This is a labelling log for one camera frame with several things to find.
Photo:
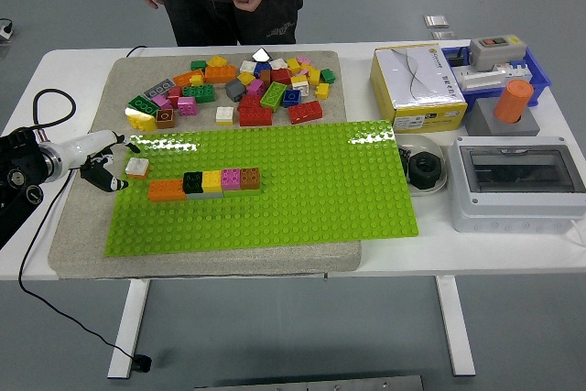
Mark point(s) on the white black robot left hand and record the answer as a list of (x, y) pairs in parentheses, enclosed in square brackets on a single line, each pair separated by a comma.
[(91, 141)]

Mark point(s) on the white building brick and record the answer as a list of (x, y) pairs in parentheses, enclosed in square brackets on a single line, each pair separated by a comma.
[(278, 63), (137, 166), (248, 66), (300, 85)]

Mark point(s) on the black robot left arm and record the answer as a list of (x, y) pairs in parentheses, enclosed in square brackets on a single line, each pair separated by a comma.
[(18, 166)]

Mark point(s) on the yellow long building brick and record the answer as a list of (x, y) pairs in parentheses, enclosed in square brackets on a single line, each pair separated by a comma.
[(143, 123)]

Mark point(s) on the dark green long brick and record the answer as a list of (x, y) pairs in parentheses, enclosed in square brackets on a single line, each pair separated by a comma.
[(143, 105)]

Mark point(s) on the brown building brick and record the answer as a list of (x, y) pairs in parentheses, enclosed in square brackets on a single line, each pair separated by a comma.
[(264, 78), (165, 119), (250, 178)]

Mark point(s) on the pink building brick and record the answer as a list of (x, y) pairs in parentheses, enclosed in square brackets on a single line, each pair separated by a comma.
[(231, 179), (161, 101), (303, 60), (302, 72), (255, 87), (187, 107)]

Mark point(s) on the shiny black building brick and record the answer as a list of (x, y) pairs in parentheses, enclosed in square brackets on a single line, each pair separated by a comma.
[(261, 55)]

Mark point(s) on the grey flat long brick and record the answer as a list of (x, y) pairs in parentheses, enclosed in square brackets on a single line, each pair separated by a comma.
[(159, 88)]

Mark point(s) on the orange long building brick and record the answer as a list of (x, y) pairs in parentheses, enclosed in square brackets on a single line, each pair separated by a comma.
[(185, 78), (220, 75), (165, 190)]

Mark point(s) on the blue building brick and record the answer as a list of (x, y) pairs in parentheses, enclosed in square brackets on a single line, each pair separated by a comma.
[(262, 68), (291, 98)]

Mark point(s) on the green long building brick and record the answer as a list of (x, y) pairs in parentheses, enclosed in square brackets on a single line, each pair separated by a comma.
[(199, 94)]

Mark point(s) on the dark grey building brick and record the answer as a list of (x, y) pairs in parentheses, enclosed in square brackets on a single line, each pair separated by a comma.
[(235, 90)]

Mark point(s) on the lime green long brick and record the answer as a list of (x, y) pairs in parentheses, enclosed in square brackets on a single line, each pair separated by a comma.
[(273, 96), (242, 192)]

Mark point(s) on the grey long building brick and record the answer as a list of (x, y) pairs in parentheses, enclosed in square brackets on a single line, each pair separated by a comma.
[(206, 195)]

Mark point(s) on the white and yellow brick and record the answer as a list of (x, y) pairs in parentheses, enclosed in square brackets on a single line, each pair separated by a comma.
[(224, 114)]

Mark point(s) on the red long building brick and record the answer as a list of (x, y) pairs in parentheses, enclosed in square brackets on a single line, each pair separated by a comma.
[(255, 117), (305, 112)]

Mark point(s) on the green studded baseplate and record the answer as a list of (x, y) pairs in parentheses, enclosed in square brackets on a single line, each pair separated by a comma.
[(297, 189)]

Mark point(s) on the white floor power socket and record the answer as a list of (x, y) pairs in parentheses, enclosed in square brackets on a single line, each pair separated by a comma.
[(5, 33)]

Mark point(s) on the silver floor socket cover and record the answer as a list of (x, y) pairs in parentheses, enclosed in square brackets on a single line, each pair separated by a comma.
[(436, 20)]

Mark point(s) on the grey-brown table mat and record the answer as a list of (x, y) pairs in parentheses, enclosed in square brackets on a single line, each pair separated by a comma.
[(229, 259)]

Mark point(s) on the yellow and white cardboard box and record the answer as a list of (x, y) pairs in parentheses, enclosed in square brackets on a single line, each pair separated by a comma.
[(412, 84)]

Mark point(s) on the white table leg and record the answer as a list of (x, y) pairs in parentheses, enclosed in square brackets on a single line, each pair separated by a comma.
[(453, 327), (128, 331)]

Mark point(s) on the black power adapter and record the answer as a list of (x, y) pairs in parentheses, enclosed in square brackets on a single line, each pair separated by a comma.
[(458, 60)]

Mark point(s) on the small black screws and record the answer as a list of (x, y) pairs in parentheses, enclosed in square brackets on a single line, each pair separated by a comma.
[(404, 153)]

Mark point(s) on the white dish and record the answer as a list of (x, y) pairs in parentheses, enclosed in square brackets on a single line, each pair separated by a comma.
[(426, 141)]

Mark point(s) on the white circuit breaker unit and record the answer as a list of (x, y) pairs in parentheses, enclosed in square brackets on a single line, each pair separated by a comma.
[(480, 79)]

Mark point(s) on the large black hex nut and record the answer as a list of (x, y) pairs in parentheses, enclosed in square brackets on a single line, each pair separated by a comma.
[(423, 171)]

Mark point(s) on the grey square block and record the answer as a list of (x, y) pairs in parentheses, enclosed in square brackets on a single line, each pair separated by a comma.
[(480, 123)]

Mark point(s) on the orange cylinder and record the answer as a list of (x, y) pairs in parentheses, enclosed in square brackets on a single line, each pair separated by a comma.
[(513, 102)]

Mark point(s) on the blue plastic bin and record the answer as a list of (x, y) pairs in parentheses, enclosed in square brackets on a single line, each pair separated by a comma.
[(540, 75)]

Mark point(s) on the grey electrical distribution box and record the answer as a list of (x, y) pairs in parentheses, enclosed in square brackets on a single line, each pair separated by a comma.
[(517, 212)]

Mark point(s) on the grey switch box red button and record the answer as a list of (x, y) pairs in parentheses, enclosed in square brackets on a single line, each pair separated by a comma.
[(496, 54)]

